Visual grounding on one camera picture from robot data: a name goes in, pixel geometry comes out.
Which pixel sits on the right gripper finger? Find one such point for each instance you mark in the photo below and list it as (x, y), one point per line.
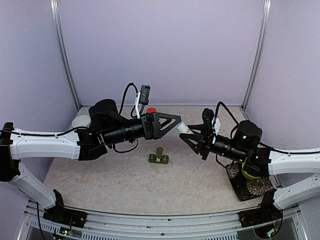
(194, 141)
(202, 128)

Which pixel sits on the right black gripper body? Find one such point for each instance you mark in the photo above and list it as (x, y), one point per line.
(206, 145)

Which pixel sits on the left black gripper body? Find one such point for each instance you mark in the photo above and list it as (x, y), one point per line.
(149, 134)

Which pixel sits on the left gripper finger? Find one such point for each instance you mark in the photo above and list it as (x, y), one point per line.
(166, 119)
(162, 127)

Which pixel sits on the white pill bottle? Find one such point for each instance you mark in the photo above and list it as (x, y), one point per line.
(182, 128)

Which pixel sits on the red pill bottle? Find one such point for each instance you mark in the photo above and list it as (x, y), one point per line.
(151, 110)

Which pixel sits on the green weekly pill organizer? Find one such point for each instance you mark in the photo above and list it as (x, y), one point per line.
(158, 157)

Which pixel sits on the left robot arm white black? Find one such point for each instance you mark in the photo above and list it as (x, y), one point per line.
(107, 128)

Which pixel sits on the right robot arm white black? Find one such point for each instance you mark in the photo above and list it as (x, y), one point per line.
(256, 159)

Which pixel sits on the lime green bowl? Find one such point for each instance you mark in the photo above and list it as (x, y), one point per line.
(249, 176)

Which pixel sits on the black floral square plate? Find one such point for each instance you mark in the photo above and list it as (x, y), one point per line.
(244, 188)

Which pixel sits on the white bowl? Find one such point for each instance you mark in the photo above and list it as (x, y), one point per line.
(81, 121)

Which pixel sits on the right aluminium frame post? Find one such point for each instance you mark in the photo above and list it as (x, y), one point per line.
(258, 53)

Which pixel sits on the aluminium frame post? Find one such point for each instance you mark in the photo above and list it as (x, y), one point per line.
(54, 6)
(258, 53)

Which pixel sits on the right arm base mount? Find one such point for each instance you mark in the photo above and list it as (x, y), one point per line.
(258, 216)

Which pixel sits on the aluminium front rail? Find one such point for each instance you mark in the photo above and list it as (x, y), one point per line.
(115, 226)

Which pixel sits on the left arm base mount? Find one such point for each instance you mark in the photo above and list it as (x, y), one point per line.
(66, 216)

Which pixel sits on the left aluminium frame post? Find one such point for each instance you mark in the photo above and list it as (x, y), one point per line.
(54, 6)

